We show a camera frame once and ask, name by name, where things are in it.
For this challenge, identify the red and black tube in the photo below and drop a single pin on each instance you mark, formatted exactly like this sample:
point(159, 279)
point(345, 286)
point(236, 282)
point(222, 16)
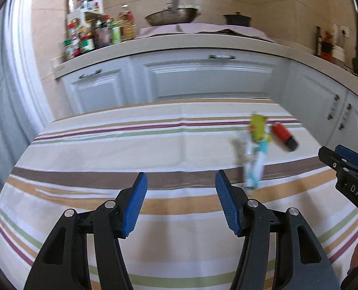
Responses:
point(281, 133)

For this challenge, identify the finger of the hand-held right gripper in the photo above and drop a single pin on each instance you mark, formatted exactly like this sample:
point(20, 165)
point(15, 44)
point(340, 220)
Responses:
point(332, 158)
point(351, 156)

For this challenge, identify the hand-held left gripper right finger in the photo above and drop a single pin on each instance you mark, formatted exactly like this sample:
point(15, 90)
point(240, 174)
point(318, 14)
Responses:
point(228, 205)

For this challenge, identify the striped tablecloth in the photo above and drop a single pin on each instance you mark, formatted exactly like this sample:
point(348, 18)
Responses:
point(91, 163)

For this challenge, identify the white wall socket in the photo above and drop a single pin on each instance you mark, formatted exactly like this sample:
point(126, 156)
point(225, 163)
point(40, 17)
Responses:
point(344, 31)

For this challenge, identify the paper towel roll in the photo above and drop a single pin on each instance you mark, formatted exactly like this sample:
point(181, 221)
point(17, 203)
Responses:
point(97, 2)

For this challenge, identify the white curtain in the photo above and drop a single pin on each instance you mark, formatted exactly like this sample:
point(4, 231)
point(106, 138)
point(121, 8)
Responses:
point(10, 90)

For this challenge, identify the white and teal wrapper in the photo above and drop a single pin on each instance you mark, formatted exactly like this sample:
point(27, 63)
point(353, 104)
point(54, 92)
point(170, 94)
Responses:
point(254, 166)

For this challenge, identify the cluster of condiment bottles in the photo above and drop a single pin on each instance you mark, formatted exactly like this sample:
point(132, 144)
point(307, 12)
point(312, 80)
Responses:
point(88, 36)

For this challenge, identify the beige stove cloth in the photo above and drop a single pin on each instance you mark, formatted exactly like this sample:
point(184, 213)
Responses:
point(197, 29)

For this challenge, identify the yellow green wrapper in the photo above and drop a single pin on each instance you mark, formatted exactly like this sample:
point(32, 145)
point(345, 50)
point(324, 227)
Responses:
point(259, 127)

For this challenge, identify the white kitchen cabinets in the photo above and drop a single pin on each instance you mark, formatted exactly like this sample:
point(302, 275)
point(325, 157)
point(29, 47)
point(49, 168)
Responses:
point(209, 78)

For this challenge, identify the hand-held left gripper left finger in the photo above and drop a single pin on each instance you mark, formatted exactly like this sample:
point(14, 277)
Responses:
point(135, 205)

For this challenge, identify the steel wok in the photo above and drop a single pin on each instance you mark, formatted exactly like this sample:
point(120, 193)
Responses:
point(172, 17)

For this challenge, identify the black pot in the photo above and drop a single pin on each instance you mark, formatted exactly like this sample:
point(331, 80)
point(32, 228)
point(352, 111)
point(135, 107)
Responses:
point(236, 19)

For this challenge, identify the white jar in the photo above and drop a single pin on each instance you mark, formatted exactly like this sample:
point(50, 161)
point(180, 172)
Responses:
point(338, 51)

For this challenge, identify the dark glass bottle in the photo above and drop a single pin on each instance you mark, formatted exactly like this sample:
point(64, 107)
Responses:
point(319, 40)

